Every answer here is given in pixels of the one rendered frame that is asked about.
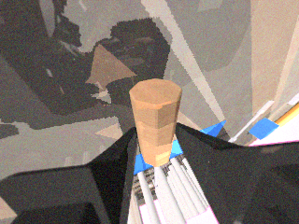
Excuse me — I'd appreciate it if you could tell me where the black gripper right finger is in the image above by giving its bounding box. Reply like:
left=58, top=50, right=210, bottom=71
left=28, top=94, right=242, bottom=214
left=175, top=122, right=299, bottom=224

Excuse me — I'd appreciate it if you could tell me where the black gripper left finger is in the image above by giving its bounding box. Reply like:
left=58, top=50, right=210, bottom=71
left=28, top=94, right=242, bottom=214
left=0, top=127, right=137, bottom=224

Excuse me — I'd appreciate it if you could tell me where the blue flat strip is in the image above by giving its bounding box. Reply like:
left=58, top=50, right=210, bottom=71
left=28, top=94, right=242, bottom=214
left=134, top=121, right=225, bottom=175

